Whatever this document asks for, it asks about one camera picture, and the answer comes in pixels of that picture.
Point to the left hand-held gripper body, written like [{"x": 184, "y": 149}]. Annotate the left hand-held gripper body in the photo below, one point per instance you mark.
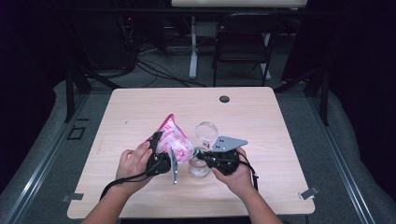
[{"x": 160, "y": 165}]

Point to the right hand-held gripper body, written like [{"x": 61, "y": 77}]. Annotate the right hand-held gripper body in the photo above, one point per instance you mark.
[{"x": 227, "y": 143}]

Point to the clear glass jar with lid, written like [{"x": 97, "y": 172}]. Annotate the clear glass jar with lid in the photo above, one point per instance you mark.
[{"x": 199, "y": 169}]

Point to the pink printed plastic bag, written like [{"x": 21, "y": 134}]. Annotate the pink printed plastic bag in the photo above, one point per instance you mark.
[{"x": 174, "y": 140}]

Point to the person's left hand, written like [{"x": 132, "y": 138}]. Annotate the person's left hand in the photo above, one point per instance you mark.
[{"x": 132, "y": 168}]

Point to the person's right hand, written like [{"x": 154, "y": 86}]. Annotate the person's right hand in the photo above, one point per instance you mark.
[{"x": 241, "y": 180}]

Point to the grey table clip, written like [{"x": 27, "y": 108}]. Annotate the grey table clip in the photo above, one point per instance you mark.
[
  {"x": 73, "y": 197},
  {"x": 308, "y": 193}
]

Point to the white desk leg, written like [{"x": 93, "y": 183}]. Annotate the white desk leg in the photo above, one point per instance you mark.
[{"x": 193, "y": 56}]

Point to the black metal stand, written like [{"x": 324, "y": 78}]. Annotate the black metal stand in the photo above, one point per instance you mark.
[
  {"x": 325, "y": 99},
  {"x": 70, "y": 93}
]

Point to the black folding chair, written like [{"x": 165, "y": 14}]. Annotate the black folding chair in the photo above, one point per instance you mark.
[{"x": 246, "y": 40}]

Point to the dark computer cabinet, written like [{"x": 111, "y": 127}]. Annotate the dark computer cabinet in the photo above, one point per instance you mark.
[{"x": 106, "y": 40}]

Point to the metal floor rail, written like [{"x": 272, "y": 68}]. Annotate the metal floor rail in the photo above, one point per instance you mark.
[
  {"x": 339, "y": 161},
  {"x": 40, "y": 168}
]

